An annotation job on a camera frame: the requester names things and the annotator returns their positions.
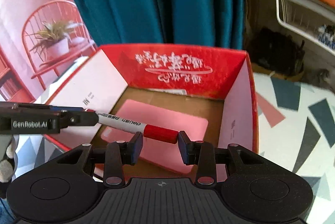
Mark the pink power bank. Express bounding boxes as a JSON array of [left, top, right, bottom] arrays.
[[98, 99, 208, 174]]

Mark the red capped white marker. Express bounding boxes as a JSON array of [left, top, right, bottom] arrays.
[[85, 109, 178, 144]]

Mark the pink room backdrop poster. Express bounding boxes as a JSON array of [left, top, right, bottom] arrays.
[[1, 0, 97, 102]]

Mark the gloved left hand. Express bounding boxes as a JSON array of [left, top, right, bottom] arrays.
[[0, 135, 19, 183]]

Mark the red strawberry cardboard box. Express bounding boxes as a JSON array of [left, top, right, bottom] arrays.
[[38, 44, 258, 152]]

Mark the geometric patterned tablecloth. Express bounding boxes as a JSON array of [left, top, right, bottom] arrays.
[[14, 72, 335, 224]]

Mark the dark metal desk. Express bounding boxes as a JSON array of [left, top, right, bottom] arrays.
[[253, 0, 334, 89]]

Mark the white wire basket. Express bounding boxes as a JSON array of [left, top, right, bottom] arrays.
[[275, 0, 334, 55]]

